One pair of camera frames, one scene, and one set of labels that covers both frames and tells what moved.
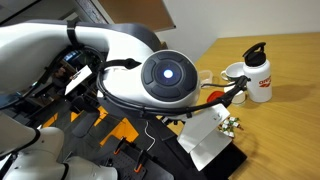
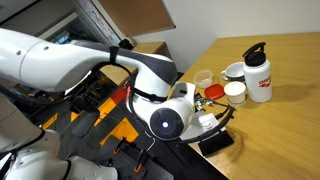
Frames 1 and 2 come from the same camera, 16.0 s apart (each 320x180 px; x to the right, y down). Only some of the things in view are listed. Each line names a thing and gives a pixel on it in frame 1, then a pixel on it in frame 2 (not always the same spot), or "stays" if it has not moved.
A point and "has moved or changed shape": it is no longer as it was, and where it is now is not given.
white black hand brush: x=214 y=153 has moved or changed shape
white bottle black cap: x=259 y=71 stays
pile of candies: x=228 y=125 has moved or changed shape
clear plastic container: x=206 y=77 stays
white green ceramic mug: x=233 y=71 stays
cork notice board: x=152 y=14 stays
